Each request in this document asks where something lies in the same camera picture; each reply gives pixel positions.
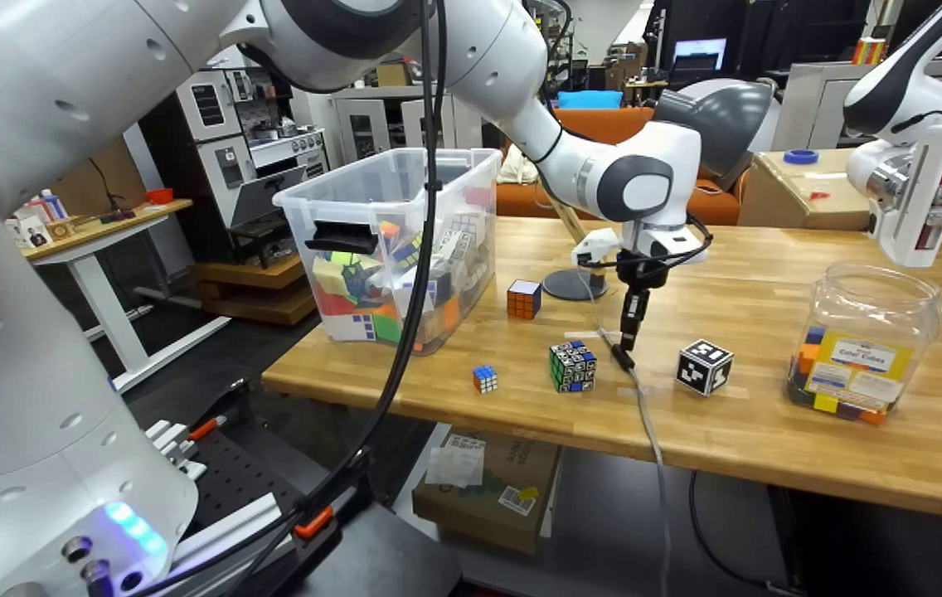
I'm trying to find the wooden side table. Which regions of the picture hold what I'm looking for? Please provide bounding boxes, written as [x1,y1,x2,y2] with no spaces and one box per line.
[735,145,883,234]

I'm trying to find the blue box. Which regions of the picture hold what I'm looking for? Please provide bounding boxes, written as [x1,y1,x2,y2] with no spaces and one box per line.
[554,87,629,113]

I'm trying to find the clear plastic jar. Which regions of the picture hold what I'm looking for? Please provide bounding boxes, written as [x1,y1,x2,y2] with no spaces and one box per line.
[781,260,942,429]

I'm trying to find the brown cardboard box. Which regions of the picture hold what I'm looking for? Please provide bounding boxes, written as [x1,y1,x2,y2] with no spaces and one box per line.
[43,134,150,224]

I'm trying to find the white glass-door cabinet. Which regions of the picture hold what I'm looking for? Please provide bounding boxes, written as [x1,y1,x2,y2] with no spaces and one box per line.
[327,82,488,169]

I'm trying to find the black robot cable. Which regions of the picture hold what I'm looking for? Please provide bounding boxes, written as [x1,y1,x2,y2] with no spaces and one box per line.
[137,0,452,597]

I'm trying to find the cardboard box with labels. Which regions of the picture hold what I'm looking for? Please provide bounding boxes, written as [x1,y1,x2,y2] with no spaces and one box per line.
[411,424,565,557]

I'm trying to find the black clamp orange handle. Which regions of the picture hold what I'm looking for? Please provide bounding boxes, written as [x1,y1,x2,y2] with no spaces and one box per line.
[284,445,373,545]
[152,379,252,456]

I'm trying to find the pastel yellow pink cube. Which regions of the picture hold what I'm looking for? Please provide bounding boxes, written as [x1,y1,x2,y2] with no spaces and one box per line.
[308,251,378,314]

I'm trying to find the small lit monitor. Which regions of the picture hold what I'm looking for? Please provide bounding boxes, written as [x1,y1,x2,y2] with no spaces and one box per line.
[665,34,733,78]

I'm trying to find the wooden low shelf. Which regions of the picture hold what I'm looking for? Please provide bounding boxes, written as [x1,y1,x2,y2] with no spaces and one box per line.
[195,251,326,329]

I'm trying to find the aluminium extrusion bracket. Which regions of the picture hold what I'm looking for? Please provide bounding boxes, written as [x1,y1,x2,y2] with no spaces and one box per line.
[160,489,299,578]

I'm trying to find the clear plastic storage bin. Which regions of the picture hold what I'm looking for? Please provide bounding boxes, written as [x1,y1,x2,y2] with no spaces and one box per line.
[269,145,505,359]

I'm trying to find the black equipment rack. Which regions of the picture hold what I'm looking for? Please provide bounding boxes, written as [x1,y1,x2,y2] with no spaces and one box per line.
[137,63,331,268]

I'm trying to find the braided lamp cable with switch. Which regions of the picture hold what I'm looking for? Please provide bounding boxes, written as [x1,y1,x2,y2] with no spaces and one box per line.
[565,326,681,597]

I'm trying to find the black white tag Rubik's cube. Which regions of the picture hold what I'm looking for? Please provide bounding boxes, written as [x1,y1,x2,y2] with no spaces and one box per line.
[674,335,735,401]

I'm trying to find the small wooden desk white legs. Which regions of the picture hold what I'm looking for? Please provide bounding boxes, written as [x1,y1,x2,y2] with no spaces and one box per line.
[26,195,236,395]

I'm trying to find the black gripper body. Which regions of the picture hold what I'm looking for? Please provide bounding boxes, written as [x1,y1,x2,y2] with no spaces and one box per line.
[613,248,674,296]

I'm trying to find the brown orange Rubik's cube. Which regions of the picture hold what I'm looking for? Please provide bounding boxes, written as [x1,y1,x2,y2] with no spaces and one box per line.
[505,278,544,326]

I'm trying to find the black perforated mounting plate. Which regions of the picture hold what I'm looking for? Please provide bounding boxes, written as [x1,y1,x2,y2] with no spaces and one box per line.
[119,375,463,597]

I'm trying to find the white low cabinet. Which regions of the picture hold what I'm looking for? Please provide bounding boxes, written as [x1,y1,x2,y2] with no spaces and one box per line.
[768,58,883,155]

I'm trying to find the multicolour tag-sticker Rubik's cube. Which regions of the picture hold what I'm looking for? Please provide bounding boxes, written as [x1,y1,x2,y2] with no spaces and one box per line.
[547,339,601,399]

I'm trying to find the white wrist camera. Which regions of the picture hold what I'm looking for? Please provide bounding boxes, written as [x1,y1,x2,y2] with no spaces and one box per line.
[569,224,622,268]

